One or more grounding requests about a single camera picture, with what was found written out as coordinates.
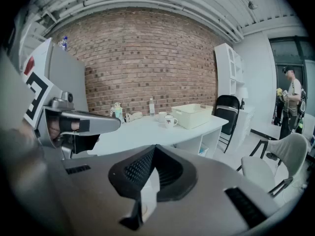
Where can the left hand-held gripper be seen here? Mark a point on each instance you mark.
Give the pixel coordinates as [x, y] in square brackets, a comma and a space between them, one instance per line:
[37, 99]

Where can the white shelf unit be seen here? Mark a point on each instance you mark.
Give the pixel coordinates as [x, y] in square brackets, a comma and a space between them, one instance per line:
[224, 70]

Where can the white mug with dark rim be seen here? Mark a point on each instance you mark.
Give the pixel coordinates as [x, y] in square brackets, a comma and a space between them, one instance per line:
[169, 122]

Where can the white low cabinet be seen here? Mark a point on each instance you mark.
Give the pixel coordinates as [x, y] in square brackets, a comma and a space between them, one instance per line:
[246, 122]

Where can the cream perforated plastic basket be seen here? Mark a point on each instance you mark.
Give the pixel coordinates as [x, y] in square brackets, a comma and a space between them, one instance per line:
[192, 118]

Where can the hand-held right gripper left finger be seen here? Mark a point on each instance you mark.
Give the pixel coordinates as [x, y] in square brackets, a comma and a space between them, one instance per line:
[98, 193]

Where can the crumpled beige cloth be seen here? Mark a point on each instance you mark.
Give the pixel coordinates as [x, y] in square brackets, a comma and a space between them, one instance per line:
[134, 117]

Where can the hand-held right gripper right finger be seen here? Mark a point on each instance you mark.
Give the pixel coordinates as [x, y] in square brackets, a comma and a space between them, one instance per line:
[201, 200]

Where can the clear plastic water bottle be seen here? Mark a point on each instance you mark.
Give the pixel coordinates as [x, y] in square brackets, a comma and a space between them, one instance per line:
[152, 108]

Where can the blue-capped bottle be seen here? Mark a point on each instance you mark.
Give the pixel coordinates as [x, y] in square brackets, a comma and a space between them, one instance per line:
[64, 42]

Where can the ceiling spotlight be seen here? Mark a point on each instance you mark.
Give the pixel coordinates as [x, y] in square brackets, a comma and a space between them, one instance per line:
[252, 5]

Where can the grey chair with black frame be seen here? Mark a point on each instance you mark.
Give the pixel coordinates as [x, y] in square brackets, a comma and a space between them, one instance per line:
[261, 171]

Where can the dark glass door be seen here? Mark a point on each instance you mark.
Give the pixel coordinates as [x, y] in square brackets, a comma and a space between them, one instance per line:
[280, 53]

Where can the cream ceramic mug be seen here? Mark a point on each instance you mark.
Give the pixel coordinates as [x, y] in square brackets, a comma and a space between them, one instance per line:
[161, 117]

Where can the cartoon child figurine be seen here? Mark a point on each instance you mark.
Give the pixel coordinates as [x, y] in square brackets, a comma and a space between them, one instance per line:
[117, 112]

